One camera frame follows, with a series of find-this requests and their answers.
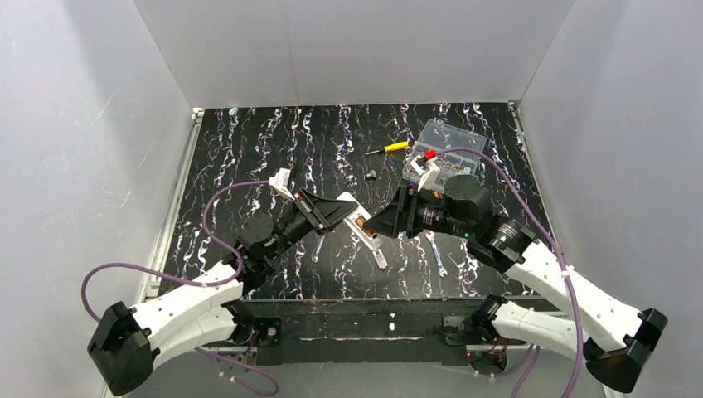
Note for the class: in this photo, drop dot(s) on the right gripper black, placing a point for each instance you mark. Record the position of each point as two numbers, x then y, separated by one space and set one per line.
409 211

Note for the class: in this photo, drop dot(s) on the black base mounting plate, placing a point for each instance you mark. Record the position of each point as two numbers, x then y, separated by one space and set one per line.
376 330

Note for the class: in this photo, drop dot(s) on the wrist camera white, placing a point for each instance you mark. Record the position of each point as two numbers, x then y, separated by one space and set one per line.
423 170
279 184

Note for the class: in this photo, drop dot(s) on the aluminium frame rail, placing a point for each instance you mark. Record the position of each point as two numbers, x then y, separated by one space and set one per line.
170 159

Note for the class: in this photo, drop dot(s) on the yellow handled screwdriver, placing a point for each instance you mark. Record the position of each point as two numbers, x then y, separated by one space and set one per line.
390 148

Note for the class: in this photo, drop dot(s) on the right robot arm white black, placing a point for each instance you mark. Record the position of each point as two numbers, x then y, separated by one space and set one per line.
611 339

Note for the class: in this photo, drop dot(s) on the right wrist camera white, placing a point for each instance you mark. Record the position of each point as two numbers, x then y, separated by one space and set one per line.
423 170

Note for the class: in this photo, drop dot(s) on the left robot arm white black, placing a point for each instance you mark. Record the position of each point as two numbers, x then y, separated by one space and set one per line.
130 342

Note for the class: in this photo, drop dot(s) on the remote battery cover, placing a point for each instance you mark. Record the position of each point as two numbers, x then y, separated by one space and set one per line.
380 259

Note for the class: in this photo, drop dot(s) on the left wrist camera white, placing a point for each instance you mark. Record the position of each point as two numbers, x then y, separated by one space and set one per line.
279 184

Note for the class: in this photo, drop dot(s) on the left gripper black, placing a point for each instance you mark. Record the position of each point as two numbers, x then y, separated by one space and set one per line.
310 211

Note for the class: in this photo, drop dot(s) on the white remote control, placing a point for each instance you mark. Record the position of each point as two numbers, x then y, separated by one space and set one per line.
369 239

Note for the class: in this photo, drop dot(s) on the silver open-end wrench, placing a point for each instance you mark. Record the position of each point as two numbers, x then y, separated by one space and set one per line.
430 236

